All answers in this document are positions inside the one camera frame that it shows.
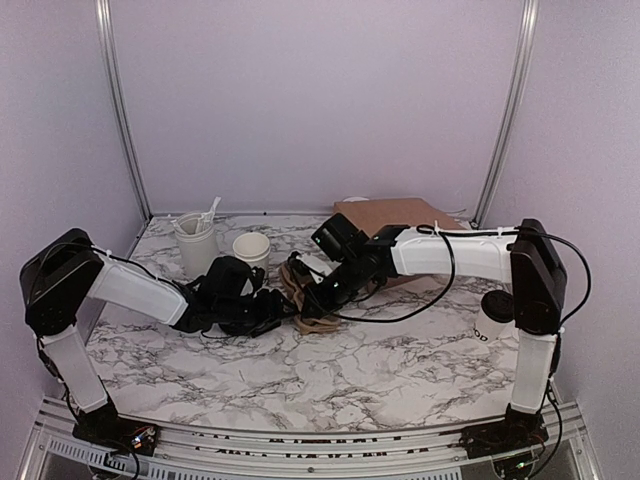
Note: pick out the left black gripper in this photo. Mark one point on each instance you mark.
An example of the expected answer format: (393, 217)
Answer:
(271, 311)

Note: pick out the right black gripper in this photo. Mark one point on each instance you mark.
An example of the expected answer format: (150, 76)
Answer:
(312, 294)

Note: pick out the brown cardboard box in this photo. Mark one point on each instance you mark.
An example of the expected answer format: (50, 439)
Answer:
(371, 215)

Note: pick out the single white paper cup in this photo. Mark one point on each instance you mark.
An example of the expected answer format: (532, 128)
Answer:
(486, 329)

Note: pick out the black cup lid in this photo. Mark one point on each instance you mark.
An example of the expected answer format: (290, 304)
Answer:
(498, 305)

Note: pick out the brown pulp cup carrier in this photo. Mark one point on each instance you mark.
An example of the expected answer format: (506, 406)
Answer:
(325, 325)

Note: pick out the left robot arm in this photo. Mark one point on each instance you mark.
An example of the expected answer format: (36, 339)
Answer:
(72, 272)

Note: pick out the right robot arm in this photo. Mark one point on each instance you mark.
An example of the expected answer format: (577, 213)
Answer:
(522, 258)

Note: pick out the remaining pulp carrier stack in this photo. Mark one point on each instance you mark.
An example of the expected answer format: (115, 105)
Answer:
(292, 285)

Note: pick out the white round object behind box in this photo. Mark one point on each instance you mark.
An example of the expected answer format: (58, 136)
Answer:
(355, 199)

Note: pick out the white ribbed utensil container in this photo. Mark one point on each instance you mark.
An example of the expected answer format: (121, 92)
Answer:
(197, 243)

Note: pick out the white plastic utensil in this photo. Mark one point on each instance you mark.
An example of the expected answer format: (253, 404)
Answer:
(209, 215)

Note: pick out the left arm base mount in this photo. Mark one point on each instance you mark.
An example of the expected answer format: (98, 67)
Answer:
(106, 427)

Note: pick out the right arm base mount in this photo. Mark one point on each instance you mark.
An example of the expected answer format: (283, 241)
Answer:
(516, 430)

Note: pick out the left aluminium frame post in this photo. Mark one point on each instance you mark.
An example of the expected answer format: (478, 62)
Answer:
(109, 54)

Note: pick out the aluminium frame post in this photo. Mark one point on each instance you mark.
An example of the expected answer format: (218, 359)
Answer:
(515, 93)
(109, 54)

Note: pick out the right aluminium frame post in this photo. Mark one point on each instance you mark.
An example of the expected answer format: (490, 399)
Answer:
(515, 93)

